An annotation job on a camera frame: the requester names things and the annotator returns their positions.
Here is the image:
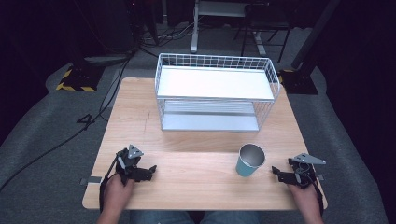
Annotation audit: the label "striped black stand base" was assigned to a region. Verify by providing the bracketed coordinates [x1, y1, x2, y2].
[55, 63, 106, 93]
[277, 68, 319, 96]

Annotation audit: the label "white wire shelf rack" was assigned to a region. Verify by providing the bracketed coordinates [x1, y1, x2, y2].
[154, 52, 281, 133]

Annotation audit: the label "bundle of floor cables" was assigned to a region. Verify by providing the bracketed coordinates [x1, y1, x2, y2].
[136, 18, 200, 59]

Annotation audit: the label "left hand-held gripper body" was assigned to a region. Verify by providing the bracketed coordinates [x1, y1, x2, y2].
[115, 144, 154, 187]

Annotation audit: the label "person's legs in jeans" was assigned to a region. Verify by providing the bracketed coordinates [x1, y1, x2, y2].
[129, 210, 262, 224]

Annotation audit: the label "black floor cable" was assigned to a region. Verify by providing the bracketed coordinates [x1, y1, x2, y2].
[0, 55, 134, 192]

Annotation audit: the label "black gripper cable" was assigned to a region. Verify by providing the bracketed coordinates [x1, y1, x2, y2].
[98, 157, 120, 214]
[306, 166, 325, 216]

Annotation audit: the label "dark slanted stand pole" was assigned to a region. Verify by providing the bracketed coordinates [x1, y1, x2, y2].
[290, 0, 342, 71]

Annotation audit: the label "black chair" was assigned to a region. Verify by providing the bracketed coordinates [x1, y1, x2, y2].
[233, 2, 295, 64]

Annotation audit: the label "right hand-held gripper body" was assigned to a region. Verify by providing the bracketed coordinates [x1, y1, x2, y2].
[281, 152, 327, 189]

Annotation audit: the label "person's left hand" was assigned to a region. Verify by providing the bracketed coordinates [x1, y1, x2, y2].
[103, 174, 136, 217]

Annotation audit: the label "person's right hand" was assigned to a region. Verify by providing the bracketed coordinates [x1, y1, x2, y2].
[287, 182, 322, 217]

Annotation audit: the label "teal metal cup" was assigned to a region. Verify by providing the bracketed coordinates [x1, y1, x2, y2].
[234, 143, 266, 178]

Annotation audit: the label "white desk frame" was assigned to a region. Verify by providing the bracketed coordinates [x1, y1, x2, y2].
[190, 0, 269, 58]

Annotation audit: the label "grey table clamp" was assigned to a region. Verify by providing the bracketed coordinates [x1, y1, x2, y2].
[79, 175, 103, 187]

